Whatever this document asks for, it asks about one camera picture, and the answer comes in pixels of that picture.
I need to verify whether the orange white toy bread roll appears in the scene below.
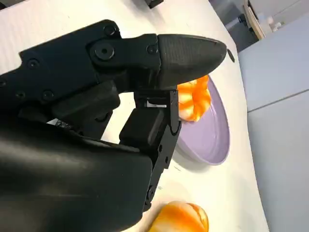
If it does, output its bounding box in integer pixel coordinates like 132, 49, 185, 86
177, 75, 211, 122
149, 200, 209, 232

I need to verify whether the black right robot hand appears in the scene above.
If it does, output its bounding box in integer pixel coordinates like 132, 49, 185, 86
0, 19, 227, 232

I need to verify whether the lilac plate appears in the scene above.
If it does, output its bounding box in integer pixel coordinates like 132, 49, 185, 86
173, 74, 230, 166

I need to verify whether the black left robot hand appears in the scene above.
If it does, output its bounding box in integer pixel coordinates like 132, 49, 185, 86
144, 0, 165, 9

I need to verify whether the light wooden furniture panel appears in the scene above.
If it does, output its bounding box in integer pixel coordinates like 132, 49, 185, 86
242, 0, 266, 39

